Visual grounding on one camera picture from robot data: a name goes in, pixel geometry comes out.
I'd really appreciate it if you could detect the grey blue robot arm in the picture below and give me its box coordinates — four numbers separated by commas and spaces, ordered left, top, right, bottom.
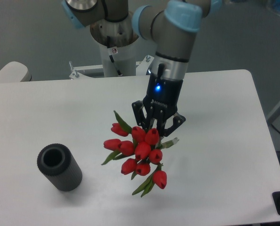
62, 0, 222, 137

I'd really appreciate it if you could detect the red tulip bouquet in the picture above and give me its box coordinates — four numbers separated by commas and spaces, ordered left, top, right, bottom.
102, 111, 179, 197

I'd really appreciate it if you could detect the beige chair armrest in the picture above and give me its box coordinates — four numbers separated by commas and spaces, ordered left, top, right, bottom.
0, 61, 32, 83

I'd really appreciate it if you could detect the white metal base frame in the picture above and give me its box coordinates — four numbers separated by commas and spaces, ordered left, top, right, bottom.
69, 55, 154, 80

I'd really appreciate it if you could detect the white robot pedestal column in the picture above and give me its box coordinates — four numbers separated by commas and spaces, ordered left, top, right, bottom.
90, 11, 139, 77

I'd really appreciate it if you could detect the dark grey ribbed vase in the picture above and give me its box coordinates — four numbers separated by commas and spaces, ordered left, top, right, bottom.
37, 144, 82, 192

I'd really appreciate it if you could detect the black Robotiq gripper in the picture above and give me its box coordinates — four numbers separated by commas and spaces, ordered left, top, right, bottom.
132, 74, 186, 137

